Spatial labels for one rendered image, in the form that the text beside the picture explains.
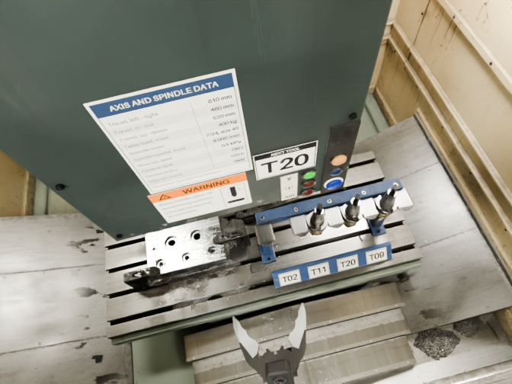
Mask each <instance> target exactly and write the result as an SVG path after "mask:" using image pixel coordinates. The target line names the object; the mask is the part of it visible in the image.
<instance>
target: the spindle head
mask: <svg viewBox="0 0 512 384"><path fill-rule="evenodd" d="M392 1H393V0H0V149H1V150H2V151H3V152H4V153H5V154H6V155H8V156H9V157H10V158H12V159H13V160H14V161H16V162H17V163H18V164H19V165H20V166H22V167H23V168H24V169H26V170H27V171H28V172H30V173H31V174H32V175H33V176H34V177H36V178H37V179H38V180H39V181H41V182H42V183H43V184H45V185H46V186H47V187H48V188H49V189H51V190H52V191H53V192H55V193H56V194H58V195H59V196H60V197H61V198H63V199H64V200H65V201H66V202H67V203H69V204H70V205H71V206H73V207H74V208H75V209H77V210H78V211H79V212H80V213H81V214H83V215H84V216H85V217H87V218H88V219H90V220H91V221H92V222H93V223H94V224H95V225H96V226H98V227H99V228H101V229H102V230H103V231H105V232H106V233H107V234H108V235H109V236H111V237H112V238H113V239H115V240H116V241H120V240H124V239H127V238H132V237H136V236H139V235H145V234H148V233H151V232H157V231H160V230H163V229H169V228H172V227H175V226H181V225H184V224H188V223H191V222H196V221H200V220H203V219H209V218H213V217H216V216H221V215H225V214H228V213H234V212H237V211H240V210H246V209H249V208H252V207H256V206H261V205H264V204H268V203H273V202H277V201H280V200H281V189H280V177H283V176H287V175H290V174H295V173H298V183H297V196H301V191H302V190H304V189H305V188H303V187H301V183H302V182H303V181H305V180H307V179H303V178H302V173H303V172H304V171H307V170H309V169H315V170H316V171H317V175H316V176H315V177H313V178H310V179H315V181H316V183H315V185H314V186H312V187H313V188H314V189H315V192H316V191H320V190H321V185H322V176H323V171H324V166H325V156H326V151H327V145H328V136H329V131H330V127H333V126H338V125H342V124H346V123H351V122H354V121H358V120H361V117H362V114H363V109H364V106H365V103H366V97H367V95H368V91H369V88H370V83H371V80H372V77H373V72H374V69H375V66H376V60H377V57H378V55H379V49H380V47H381V43H382V38H383V35H384V32H385V28H386V24H387V20H388V17H389V12H390V9H391V7H392ZM229 69H235V75H236V79H237V83H238V91H239V96H240V100H241V105H242V113H243V117H244V122H245V129H246V133H247V138H248V146H249V150H250V155H251V163H252V167H253V169H251V170H248V171H243V172H245V173H246V178H247V181H248V187H249V191H250V195H251V201H252V203H246V204H243V205H240V206H234V207H231V208H228V209H224V210H219V211H216V212H212V213H206V214H203V215H199V216H194V217H191V218H187V219H182V220H178V221H175V222H170V223H168V222H167V221H166V219H165V218H164V217H163V215H162V214H161V213H160V212H159V211H158V210H157V208H156V207H155V206H154V204H153V203H152V201H151V200H150V199H149V198H148V197H147V196H150V195H153V194H150V192H149V191H148V189H147V188H146V186H145V185H144V184H143V182H141V180H140V179H139V178H138V176H137V175H136V173H135V172H134V171H133V169H132V168H131V167H130V166H129V164H128V163H127V162H126V160H125V159H124V158H123V156H122V155H121V154H120V153H119V151H118V150H117V148H116V147H115V146H114V144H113V143H112V142H111V141H110V140H109V138H108V137H107V135H106V134H105V133H104V131H103V130H102V129H101V128H100V126H99V125H98V124H97V122H96V121H95V120H94V118H93V117H92V115H90V113H89V112H88V110H87V109H86V108H85V106H84V105H83V104H86V103H90V102H93V101H99V100H103V99H106V98H112V97H115V96H119V95H122V94H128V93H132V92H135V91H141V90H145V89H148V88H154V87H158V86H161V85H166V84H171V83H174V82H179V81H183V80H187V79H190V78H196V77H200V76H203V75H209V74H213V73H216V72H221V71H225V70H229ZM314 140H318V146H317V153H316V160H315V166H312V167H309V168H304V169H300V170H297V171H291V172H288V173H285V174H279V175H276V176H272V177H268V178H263V179H260V180H257V178H256V173H255V169H254V160H253V155H258V154H261V153H265V152H270V151H273V150H277V149H282V148H286V147H290V146H295V145H299V144H302V143H305V142H311V141H314ZM243 172H239V173H236V174H240V173H243ZM231 175H234V174H230V175H226V176H223V177H220V178H224V177H228V176H231ZM216 179H219V178H214V179H211V180H208V181H212V180H216ZM203 182H206V181H202V182H199V183H203ZM199 183H196V184H199ZM191 185H194V184H189V185H186V186H183V187H187V186H191ZM178 188H182V187H177V188H174V189H170V190H175V189H178ZM165 191H169V190H165ZM165 191H162V192H165ZM162 192H158V193H154V194H159V193H162Z"/></svg>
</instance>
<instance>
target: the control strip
mask: <svg viewBox="0 0 512 384"><path fill-rule="evenodd" d="M360 123H361V120H358V121H354V122H351V123H346V124H342V125H338V126H333V127H330V132H329V137H328V146H327V152H326V156H325V166H324V171H323V176H322V185H321V190H320V194H322V193H325V192H329V191H333V190H329V189H327V188H326V184H327V183H328V182H330V181H333V180H336V179H340V180H342V185H341V186H340V187H338V188H336V189H334V190H338V189H341V188H343V186H344V182H345V178H346V176H347V170H348V168H349V164H350V160H351V156H352V153H353V150H354V145H355V142H356V139H357V134H358V131H359V128H360ZM339 155H346V157H347V160H346V162H345V163H343V164H342V165H333V164H332V163H331V161H332V160H333V159H334V158H335V157H337V156H339ZM337 169H341V170H342V172H341V173H340V174H339V175H336V176H332V175H331V173H332V172H333V171H334V170H337ZM309 172H315V176H316V175H317V171H316V170H315V169H309V170H307V171H304V172H303V173H302V178H303V179H306V178H304V176H305V174H307V173H309ZM315 176H314V177H315ZM312 178H313V177H312ZM310 181H313V182H314V184H313V185H312V186H314V185H315V183H316V181H315V179H310V178H309V179H307V180H305V181H303V182H302V183H301V187H303V185H304V184H305V183H307V182H310ZM303 188H305V189H304V190H302V191H301V195H302V196H304V195H303V193H304V192H306V191H308V190H313V193H314V192H315V189H314V188H313V187H303ZM313 193H312V194H313ZM304 197H306V196H304Z"/></svg>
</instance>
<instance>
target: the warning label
mask: <svg viewBox="0 0 512 384"><path fill-rule="evenodd" d="M147 197H148V198H149V199H150V200H151V201H152V203H153V204H154V206H155V207H156V208H157V210H158V211H159V212H160V213H161V214H162V215H163V217H164V218H165V219H166V221H167V222H168V223H170V222H175V221H178V220H182V219H187V218H191V217H194V216H199V215H203V214H206V213H212V212H216V211H219V210H224V209H228V208H231V207H234V206H240V205H243V204H246V203H252V201H251V195H250V191H249V187H248V181H247V178H246V173H245V172H243V173H240V174H234V175H231V176H228V177H224V178H219V179H216V180H212V181H206V182H203V183H199V184H194V185H191V186H187V187H182V188H178V189H175V190H169V191H165V192H162V193H159V194H153V195H150V196H147Z"/></svg>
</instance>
